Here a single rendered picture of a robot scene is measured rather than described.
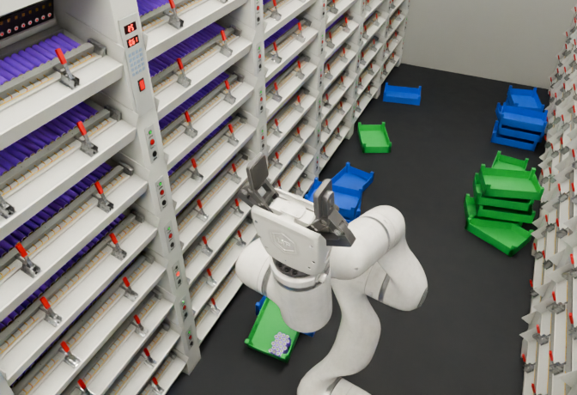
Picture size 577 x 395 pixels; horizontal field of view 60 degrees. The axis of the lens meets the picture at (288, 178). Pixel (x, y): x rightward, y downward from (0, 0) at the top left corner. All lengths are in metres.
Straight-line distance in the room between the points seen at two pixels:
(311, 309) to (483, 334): 1.92
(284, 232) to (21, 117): 0.76
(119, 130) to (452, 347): 1.77
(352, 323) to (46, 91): 0.89
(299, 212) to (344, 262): 0.27
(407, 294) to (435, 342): 1.40
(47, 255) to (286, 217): 0.91
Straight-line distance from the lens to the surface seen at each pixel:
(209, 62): 1.82
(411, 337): 2.52
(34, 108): 1.25
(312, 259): 0.64
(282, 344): 2.33
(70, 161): 1.38
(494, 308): 2.74
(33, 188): 1.33
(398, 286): 1.12
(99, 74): 1.36
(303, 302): 0.73
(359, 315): 1.23
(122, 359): 1.89
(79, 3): 1.43
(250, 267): 0.77
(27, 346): 1.51
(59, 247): 1.44
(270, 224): 0.62
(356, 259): 0.87
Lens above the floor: 2.00
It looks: 37 degrees down
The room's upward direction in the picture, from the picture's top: straight up
